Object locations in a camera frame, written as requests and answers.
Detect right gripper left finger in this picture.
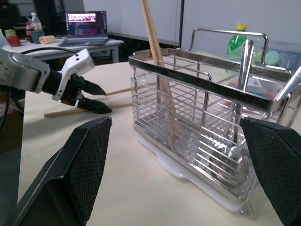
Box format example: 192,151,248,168
4,116,113,226

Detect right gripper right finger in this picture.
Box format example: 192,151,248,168
239,117,301,226

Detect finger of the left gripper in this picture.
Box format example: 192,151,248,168
81,79,107,96
77,97,113,114

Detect metal spoon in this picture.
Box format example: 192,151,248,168
225,39,255,165

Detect white side table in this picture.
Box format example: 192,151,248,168
20,37,125,64

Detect beige paper roll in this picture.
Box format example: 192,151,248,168
38,35,56,45

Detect open laptop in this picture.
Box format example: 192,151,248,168
57,10,111,47

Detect teal cup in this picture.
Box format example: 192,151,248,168
31,30,44,45

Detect cola bottle red label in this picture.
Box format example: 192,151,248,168
24,21,34,43

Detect clear water bottle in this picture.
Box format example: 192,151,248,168
30,12,43,32

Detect red and green toy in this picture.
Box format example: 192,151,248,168
4,29,22,47

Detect white plastic drip tray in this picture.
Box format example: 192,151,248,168
135,131,253,212

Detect teal round object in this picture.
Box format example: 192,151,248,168
261,48,283,67

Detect green plastic bottle yellow cap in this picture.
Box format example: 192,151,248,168
226,23,254,62

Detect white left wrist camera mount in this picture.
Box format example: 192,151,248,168
52,48,95,101

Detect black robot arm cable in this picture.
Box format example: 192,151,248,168
21,47,78,55

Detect metal wire cutlery basket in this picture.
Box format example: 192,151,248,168
128,27,293,216

